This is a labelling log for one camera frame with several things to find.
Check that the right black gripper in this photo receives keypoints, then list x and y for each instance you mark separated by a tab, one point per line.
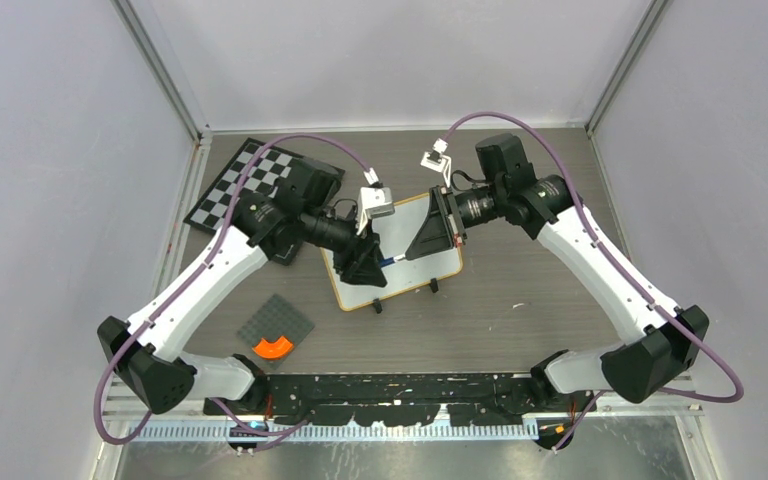
440	232

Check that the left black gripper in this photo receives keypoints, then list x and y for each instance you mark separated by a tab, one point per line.
361	261

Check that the blue capped whiteboard marker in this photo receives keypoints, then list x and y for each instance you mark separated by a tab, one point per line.
392	260

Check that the yellow framed whiteboard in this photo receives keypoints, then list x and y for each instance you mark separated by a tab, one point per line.
396	233

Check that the black white chessboard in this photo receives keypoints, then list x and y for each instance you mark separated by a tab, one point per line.
245	185

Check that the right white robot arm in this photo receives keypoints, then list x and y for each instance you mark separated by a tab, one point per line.
652	350

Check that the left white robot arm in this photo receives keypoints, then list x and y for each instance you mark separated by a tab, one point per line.
233	377

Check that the orange curved block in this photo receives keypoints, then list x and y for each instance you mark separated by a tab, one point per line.
274	350

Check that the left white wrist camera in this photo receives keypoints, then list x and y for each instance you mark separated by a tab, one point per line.
373	202

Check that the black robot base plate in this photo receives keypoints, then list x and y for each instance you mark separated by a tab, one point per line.
400	400

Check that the white slotted cable duct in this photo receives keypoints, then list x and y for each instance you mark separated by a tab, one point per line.
437	430

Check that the aluminium frame rail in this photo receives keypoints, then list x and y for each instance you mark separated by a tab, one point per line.
144	351

